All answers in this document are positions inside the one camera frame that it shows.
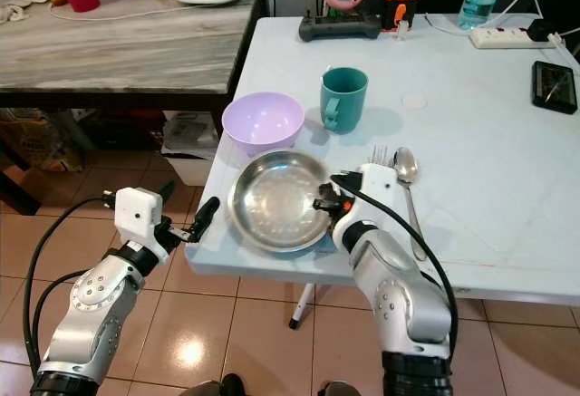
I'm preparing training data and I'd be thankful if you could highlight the marble top dark wood table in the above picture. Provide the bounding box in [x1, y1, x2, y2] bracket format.
[0, 0, 266, 217]

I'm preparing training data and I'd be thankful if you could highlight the white appliance cord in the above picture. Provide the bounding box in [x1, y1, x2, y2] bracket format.
[95, 0, 255, 24]

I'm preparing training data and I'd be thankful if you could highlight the black charger base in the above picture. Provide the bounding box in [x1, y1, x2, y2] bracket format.
[299, 11, 382, 42]

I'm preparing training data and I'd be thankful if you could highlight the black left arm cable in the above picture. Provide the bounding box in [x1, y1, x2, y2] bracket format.
[32, 269, 87, 370]
[22, 192, 123, 381]

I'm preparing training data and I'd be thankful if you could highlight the teal plastic mug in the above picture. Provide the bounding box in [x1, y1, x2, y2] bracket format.
[320, 66, 369, 134]

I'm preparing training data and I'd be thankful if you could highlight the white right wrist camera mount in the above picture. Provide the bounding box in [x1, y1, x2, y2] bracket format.
[353, 162, 401, 225]

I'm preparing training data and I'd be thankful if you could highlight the black rectangular device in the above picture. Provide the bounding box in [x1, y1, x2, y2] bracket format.
[532, 61, 578, 114]

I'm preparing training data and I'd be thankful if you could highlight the white crumpled cloth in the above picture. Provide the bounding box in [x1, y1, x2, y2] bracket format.
[0, 1, 26, 27]

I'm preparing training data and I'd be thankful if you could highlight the white power strip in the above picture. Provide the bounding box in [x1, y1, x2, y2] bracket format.
[469, 26, 554, 50]

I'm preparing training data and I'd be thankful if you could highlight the white table leg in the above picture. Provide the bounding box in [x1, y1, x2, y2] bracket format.
[288, 283, 314, 329]

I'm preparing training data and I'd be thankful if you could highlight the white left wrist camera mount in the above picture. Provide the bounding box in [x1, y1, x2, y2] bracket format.
[113, 187, 167, 252]

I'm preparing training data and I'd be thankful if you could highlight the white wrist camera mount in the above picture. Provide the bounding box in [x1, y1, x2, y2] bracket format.
[353, 162, 401, 225]
[113, 187, 167, 252]

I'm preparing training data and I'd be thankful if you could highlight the large purple plastic bowl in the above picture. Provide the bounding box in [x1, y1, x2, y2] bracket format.
[221, 92, 305, 158]

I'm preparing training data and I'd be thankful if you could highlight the orange and black tool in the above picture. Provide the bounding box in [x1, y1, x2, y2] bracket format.
[382, 0, 421, 33]

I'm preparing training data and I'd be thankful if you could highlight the silver metal spoon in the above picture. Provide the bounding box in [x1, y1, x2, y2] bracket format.
[393, 148, 429, 261]

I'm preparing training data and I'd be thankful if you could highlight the black power plug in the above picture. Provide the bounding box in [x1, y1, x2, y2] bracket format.
[527, 17, 559, 42]

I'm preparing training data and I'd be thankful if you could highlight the round stainless steel plate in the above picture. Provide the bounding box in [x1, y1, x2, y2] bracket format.
[227, 149, 336, 254]

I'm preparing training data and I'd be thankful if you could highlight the black robot right foot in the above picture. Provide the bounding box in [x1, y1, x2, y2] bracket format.
[322, 381, 372, 396]

